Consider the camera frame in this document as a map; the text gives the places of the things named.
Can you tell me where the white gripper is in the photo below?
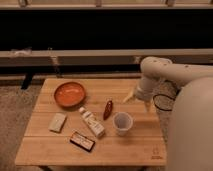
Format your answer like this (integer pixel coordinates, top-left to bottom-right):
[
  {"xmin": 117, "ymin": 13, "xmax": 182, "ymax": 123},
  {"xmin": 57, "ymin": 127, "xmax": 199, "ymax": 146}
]
[{"xmin": 123, "ymin": 77, "xmax": 157, "ymax": 112}]

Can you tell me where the translucent white cup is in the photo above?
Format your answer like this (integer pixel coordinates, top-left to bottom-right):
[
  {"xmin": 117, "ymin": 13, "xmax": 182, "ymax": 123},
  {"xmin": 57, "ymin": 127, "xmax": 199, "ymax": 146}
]
[{"xmin": 113, "ymin": 112, "xmax": 133, "ymax": 136}]

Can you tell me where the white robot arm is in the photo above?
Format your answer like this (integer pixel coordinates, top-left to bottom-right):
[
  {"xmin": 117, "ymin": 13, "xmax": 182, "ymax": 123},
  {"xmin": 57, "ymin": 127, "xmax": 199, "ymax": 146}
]
[{"xmin": 132, "ymin": 56, "xmax": 213, "ymax": 171}]

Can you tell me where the orange ceramic bowl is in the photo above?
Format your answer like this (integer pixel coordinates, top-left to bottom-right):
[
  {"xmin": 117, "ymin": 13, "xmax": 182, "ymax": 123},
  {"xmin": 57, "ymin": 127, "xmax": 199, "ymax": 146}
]
[{"xmin": 54, "ymin": 81, "xmax": 86, "ymax": 107}]

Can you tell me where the dark red chili pepper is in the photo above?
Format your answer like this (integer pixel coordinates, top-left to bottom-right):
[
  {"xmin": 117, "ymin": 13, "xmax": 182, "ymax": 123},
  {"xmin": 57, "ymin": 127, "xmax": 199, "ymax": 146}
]
[{"xmin": 103, "ymin": 100, "xmax": 113, "ymax": 120}]

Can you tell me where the white tube with cap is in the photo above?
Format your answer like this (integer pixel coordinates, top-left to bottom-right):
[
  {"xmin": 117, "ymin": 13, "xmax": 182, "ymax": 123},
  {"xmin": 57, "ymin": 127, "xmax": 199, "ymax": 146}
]
[{"xmin": 79, "ymin": 107, "xmax": 105, "ymax": 138}]

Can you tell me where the wooden table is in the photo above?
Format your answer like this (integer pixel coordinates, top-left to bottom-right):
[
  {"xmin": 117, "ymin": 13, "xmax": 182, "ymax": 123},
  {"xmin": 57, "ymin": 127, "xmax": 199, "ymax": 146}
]
[{"xmin": 15, "ymin": 78, "xmax": 166, "ymax": 166}]

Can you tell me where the black orange flat box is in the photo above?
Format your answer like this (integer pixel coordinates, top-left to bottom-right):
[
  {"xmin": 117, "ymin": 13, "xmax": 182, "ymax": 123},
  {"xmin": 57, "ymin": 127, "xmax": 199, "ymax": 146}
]
[{"xmin": 70, "ymin": 131, "xmax": 95, "ymax": 152}]

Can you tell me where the small white box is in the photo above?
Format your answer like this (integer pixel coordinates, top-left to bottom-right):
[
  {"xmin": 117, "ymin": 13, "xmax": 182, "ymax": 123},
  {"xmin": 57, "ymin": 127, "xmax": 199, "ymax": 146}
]
[{"xmin": 49, "ymin": 113, "xmax": 67, "ymax": 132}]

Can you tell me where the black cable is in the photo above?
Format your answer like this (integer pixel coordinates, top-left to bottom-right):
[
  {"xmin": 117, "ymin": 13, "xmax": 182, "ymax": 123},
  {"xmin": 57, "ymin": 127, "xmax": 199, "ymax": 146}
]
[{"xmin": 152, "ymin": 93, "xmax": 177, "ymax": 112}]

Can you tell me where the grey metal rail beam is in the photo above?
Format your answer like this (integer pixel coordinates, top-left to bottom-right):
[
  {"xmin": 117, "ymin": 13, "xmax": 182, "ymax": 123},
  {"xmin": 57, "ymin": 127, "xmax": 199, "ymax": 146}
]
[{"xmin": 0, "ymin": 48, "xmax": 213, "ymax": 67}]

